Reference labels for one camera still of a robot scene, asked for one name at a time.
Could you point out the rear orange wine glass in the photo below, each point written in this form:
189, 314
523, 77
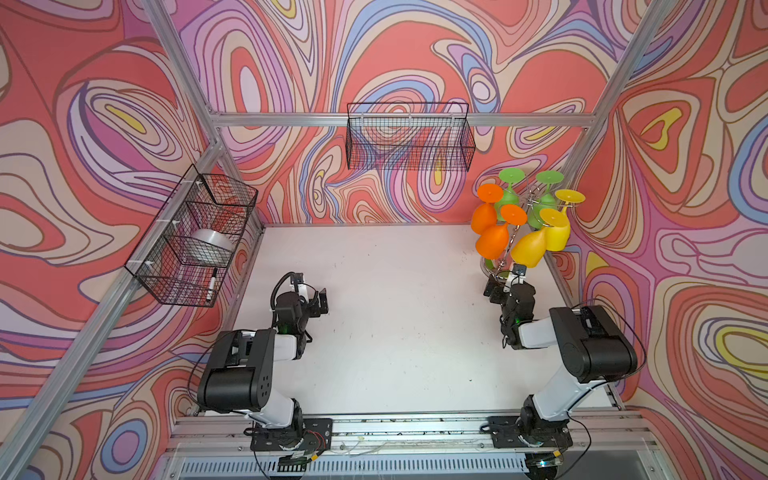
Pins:
484, 216

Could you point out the black marker pen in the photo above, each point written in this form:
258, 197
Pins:
210, 292

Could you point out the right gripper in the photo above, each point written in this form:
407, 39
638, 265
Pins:
496, 289

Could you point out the green wine glass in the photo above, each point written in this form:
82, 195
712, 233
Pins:
510, 177
545, 198

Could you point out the left black wire basket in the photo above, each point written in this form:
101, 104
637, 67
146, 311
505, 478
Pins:
184, 261

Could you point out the chrome wine glass rack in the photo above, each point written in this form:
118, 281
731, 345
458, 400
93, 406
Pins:
500, 267

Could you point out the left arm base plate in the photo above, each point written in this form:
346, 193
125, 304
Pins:
308, 435

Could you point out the left green wine glass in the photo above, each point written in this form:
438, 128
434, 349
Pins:
510, 177

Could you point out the black wire basket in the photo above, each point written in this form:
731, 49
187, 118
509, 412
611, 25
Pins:
184, 261
409, 136

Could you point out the silver tape roll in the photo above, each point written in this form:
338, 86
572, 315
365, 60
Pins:
208, 247

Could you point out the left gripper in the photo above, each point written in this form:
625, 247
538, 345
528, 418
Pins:
321, 301

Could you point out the orange wine glass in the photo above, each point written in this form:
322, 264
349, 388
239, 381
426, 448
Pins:
493, 242
484, 216

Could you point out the front orange wine glass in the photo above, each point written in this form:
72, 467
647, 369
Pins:
493, 242

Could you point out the back black wire basket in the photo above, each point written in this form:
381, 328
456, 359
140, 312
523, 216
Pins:
409, 136

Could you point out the yellow wine glass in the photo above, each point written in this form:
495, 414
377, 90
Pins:
530, 249
557, 224

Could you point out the right green wine glass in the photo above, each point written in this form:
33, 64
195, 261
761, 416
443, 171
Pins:
545, 198

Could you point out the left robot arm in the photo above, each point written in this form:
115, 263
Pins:
238, 374

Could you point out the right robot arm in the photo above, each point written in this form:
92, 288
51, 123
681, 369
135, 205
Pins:
593, 352

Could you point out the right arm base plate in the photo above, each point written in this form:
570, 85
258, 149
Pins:
516, 432

